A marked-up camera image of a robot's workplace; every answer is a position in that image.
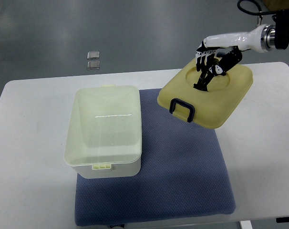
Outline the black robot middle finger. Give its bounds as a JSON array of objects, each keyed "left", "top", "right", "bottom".
[{"left": 198, "top": 51, "right": 211, "bottom": 71}]

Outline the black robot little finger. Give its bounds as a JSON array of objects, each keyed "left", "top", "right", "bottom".
[{"left": 195, "top": 40, "right": 206, "bottom": 72}]

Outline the yellow box lid with handle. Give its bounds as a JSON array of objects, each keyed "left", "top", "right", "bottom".
[{"left": 157, "top": 59, "right": 253, "bottom": 129}]

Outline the brown cardboard box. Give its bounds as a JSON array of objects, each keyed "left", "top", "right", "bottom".
[{"left": 262, "top": 0, "right": 289, "bottom": 11}]

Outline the upper clear floor plate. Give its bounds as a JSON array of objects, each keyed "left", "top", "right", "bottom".
[{"left": 87, "top": 51, "right": 100, "bottom": 60}]

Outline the white storage box base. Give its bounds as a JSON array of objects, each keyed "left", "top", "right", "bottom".
[{"left": 64, "top": 85, "right": 142, "bottom": 179}]

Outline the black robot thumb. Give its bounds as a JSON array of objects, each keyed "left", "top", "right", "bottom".
[{"left": 216, "top": 46, "right": 242, "bottom": 76}]

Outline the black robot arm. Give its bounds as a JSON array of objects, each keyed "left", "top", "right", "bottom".
[{"left": 194, "top": 0, "right": 289, "bottom": 91}]

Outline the blue padded mat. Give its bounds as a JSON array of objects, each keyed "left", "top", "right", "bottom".
[{"left": 75, "top": 89, "right": 236, "bottom": 226}]

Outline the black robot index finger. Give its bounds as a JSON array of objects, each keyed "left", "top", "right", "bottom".
[{"left": 201, "top": 49, "right": 219, "bottom": 83}]

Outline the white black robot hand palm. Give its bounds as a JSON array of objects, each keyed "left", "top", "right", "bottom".
[{"left": 203, "top": 24, "right": 276, "bottom": 53}]

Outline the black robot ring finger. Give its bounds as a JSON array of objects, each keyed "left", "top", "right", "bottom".
[{"left": 196, "top": 49, "right": 206, "bottom": 72}]

